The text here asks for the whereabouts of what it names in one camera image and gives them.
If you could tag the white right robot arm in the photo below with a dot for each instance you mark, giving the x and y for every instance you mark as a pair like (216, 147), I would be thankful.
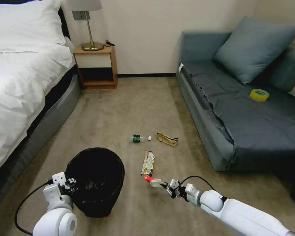
(248, 214)

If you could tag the blue-grey sofa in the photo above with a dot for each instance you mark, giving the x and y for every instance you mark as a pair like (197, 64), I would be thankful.
(201, 108)

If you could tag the white sofa tag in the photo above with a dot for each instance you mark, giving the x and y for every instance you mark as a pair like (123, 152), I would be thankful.
(180, 67)

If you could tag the red and white wrapper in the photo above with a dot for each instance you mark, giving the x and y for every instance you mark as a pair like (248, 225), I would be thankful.
(152, 181)

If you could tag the dark baseboard strip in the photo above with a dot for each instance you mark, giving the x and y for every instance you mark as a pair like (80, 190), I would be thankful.
(147, 75)

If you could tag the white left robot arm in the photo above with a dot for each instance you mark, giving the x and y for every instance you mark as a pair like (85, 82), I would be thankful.
(56, 216)

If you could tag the wooden nightstand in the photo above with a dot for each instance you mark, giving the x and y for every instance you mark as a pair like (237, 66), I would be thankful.
(93, 57)

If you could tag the yellow tape roll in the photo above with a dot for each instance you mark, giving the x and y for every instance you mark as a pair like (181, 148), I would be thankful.
(255, 97)

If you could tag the brass table lamp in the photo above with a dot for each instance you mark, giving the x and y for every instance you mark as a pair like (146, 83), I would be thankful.
(89, 29)

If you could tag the plastic bottle with green label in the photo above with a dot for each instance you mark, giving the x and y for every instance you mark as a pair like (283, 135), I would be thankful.
(137, 138)

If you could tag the gold snack wrapper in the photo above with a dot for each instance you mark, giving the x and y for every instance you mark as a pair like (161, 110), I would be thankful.
(148, 163)

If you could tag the grey wall switch plate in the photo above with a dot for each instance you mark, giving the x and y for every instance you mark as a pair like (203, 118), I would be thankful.
(77, 15)

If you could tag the teal cushion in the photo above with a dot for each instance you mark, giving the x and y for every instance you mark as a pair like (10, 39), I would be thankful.
(290, 71)

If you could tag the crumpled brown paper bag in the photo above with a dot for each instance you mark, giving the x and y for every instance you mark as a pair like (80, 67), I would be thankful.
(167, 140)

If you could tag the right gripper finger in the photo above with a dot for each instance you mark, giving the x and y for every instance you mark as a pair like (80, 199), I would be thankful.
(167, 191)
(165, 184)

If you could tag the white bed duvet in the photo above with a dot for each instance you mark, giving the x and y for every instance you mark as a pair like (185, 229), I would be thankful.
(17, 86)

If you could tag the white pillow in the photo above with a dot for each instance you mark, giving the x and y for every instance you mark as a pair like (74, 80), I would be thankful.
(22, 24)

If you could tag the dark headboard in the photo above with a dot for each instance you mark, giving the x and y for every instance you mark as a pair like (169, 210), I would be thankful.
(64, 24)

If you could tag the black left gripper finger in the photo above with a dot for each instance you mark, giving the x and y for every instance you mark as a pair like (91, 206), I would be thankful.
(75, 189)

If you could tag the grey upholstered bed base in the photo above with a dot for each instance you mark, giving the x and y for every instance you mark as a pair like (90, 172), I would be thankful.
(54, 115)

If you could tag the dark grey sofa cover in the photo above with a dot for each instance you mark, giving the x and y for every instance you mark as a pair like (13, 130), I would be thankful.
(260, 123)

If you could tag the black mesh trash bin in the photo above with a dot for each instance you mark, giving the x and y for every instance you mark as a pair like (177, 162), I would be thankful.
(98, 172)

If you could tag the large blue-grey cushion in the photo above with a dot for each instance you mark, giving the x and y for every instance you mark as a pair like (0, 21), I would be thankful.
(253, 49)

